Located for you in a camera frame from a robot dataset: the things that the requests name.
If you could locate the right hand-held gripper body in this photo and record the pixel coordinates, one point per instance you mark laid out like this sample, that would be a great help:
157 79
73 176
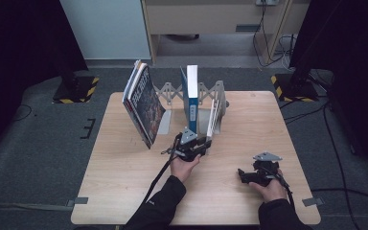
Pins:
265 172

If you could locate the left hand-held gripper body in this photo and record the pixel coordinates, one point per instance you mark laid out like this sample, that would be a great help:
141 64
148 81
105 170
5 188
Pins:
187 148

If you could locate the white caterpillar picture book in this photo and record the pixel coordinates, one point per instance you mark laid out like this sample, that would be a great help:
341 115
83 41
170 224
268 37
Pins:
213 118

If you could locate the blue book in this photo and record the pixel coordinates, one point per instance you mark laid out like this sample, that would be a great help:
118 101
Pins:
192 111

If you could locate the grey metal expandable book rack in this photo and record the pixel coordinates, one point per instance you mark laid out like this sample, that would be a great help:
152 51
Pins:
165 123

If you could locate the dark cover magazine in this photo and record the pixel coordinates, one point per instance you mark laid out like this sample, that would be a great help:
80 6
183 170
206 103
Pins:
148 108

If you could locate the portrait cover magazine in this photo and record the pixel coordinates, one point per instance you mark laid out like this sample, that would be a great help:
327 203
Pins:
129 83

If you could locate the person's left hand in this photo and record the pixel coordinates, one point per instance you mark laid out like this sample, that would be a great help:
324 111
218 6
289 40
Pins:
183 167

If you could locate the person's right hand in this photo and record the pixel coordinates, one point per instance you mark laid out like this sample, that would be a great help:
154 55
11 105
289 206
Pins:
273 191

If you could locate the grey tape piece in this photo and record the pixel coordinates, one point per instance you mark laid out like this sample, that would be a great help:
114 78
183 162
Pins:
313 201
78 201

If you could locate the black stand with striped base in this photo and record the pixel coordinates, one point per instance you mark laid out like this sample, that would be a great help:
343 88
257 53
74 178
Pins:
295 89
76 92

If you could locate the white cabinet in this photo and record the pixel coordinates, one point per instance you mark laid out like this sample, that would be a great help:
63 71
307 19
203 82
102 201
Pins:
108 28

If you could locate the white power strip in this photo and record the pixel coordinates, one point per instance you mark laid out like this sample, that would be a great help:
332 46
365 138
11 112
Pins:
266 2

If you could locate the black curtain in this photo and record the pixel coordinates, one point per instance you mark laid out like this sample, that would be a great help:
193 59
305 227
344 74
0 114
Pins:
357 48
19 48

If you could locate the grey floor strip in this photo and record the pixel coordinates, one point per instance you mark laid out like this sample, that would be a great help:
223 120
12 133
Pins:
22 206

